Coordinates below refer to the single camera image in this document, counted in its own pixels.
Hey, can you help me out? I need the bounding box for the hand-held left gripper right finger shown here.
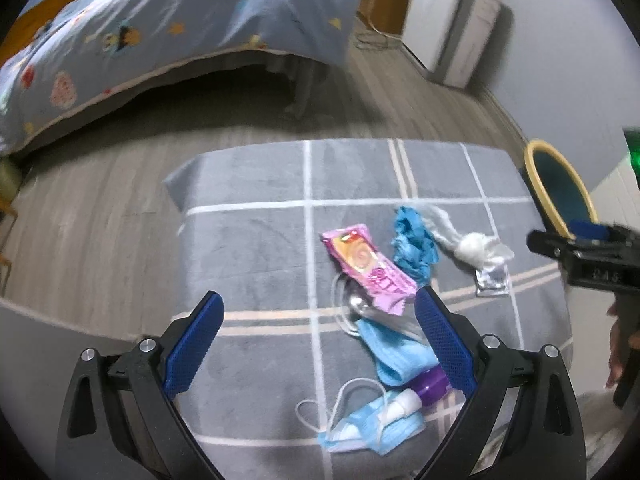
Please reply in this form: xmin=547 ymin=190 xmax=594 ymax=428
xmin=414 ymin=285 xmax=587 ymax=480

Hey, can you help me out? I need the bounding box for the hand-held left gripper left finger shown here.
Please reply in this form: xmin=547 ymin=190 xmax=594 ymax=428
xmin=56 ymin=290 xmax=227 ymax=480

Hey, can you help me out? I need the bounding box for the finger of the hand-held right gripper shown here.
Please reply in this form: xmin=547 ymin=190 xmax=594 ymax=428
xmin=569 ymin=218 xmax=640 ymax=248
xmin=526 ymin=229 xmax=608 ymax=263

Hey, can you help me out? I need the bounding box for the teal bin with yellow rim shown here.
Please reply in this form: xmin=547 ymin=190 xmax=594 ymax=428
xmin=523 ymin=139 xmax=599 ymax=242

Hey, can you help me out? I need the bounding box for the purple bottle with white cap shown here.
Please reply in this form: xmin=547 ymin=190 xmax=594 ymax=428
xmin=384 ymin=364 xmax=454 ymax=424

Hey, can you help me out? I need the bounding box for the light blue cloth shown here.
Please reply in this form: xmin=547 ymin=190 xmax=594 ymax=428
xmin=355 ymin=317 xmax=444 ymax=389

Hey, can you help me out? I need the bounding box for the silver foil packet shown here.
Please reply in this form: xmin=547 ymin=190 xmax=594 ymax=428
xmin=473 ymin=265 xmax=512 ymax=299

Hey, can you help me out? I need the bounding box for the person's right hand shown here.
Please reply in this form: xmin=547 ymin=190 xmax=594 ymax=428
xmin=605 ymin=304 xmax=635 ymax=390

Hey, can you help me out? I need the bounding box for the white panelled door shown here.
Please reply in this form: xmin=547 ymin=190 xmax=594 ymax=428
xmin=592 ymin=160 xmax=640 ymax=228

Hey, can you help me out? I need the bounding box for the white crumpled tissue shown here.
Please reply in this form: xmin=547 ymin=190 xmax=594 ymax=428
xmin=425 ymin=204 xmax=516 ymax=267

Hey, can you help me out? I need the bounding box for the metal spoon in clear plastic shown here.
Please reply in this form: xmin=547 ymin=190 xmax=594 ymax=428
xmin=330 ymin=271 xmax=427 ymax=344

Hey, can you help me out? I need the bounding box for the crumpled teal glove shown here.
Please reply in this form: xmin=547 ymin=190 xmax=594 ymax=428
xmin=389 ymin=204 xmax=442 ymax=287

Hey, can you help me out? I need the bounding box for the pink candy wrapper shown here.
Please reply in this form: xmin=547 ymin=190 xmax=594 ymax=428
xmin=320 ymin=223 xmax=419 ymax=317

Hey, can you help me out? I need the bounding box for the blue face mask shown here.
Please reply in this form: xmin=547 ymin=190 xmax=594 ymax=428
xmin=295 ymin=378 xmax=427 ymax=457

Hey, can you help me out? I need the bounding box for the grey checked mat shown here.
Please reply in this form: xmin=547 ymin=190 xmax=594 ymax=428
xmin=164 ymin=138 xmax=577 ymax=480

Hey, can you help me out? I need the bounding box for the white fluffy cloth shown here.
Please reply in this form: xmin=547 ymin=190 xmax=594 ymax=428
xmin=574 ymin=390 xmax=624 ymax=476

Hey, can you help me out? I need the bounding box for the wooden chair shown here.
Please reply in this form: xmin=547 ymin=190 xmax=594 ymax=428
xmin=0 ymin=195 xmax=19 ymax=287

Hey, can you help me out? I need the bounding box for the white air purifier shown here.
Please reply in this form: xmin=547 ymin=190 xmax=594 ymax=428
xmin=400 ymin=0 xmax=507 ymax=91

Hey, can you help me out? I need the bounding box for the grey bed base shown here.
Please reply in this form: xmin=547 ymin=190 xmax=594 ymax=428
xmin=30 ymin=50 xmax=352 ymax=122

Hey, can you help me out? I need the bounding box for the printed blue blanket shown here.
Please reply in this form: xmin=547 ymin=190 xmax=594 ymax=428
xmin=0 ymin=0 xmax=362 ymax=157

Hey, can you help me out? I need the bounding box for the wooden bed headboard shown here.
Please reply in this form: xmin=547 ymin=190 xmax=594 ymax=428
xmin=10 ymin=0 xmax=92 ymax=47

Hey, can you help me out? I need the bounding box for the black cable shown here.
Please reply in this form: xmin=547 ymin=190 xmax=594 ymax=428
xmin=355 ymin=29 xmax=402 ymax=52

